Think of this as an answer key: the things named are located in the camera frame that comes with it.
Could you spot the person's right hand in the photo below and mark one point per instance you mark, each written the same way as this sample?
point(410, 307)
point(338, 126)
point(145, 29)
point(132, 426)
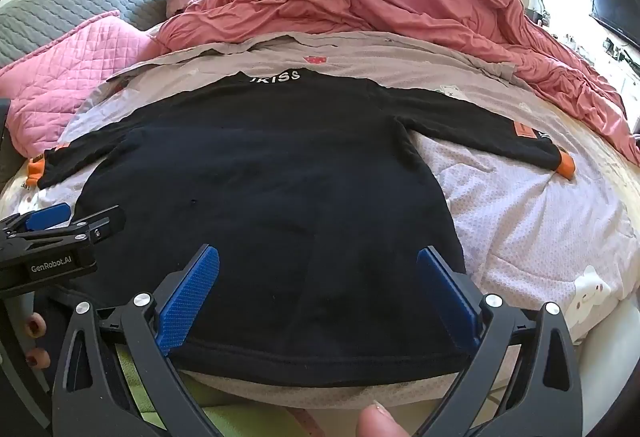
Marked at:
point(375, 422)

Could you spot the grey quilted pillow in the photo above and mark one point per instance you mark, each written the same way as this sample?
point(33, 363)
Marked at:
point(65, 7)

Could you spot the green cloth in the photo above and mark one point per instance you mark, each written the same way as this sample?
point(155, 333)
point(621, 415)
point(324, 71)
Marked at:
point(250, 419)

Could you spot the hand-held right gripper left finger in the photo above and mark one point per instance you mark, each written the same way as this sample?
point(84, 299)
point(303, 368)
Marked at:
point(190, 297)

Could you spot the black television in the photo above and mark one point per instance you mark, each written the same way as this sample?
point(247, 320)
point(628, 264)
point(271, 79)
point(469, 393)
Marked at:
point(612, 7)

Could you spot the person's left hand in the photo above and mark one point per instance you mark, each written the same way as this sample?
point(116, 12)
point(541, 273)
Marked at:
point(37, 326)

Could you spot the black shirt with orange cuffs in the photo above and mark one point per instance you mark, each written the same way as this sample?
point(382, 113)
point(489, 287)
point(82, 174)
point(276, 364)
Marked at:
point(280, 197)

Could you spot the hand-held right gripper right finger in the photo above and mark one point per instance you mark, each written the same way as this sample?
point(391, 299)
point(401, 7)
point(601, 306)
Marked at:
point(445, 302)

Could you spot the white cabinet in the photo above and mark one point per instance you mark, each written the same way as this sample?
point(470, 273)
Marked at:
point(620, 67)

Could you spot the pink quilted pillow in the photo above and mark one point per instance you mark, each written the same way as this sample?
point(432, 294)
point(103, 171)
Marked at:
point(65, 67)

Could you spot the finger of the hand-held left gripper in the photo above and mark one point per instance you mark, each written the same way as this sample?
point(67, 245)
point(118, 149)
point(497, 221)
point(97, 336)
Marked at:
point(100, 223)
point(47, 216)

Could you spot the lilac printed bed sheet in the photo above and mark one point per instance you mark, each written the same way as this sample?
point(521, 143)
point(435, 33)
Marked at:
point(525, 217)

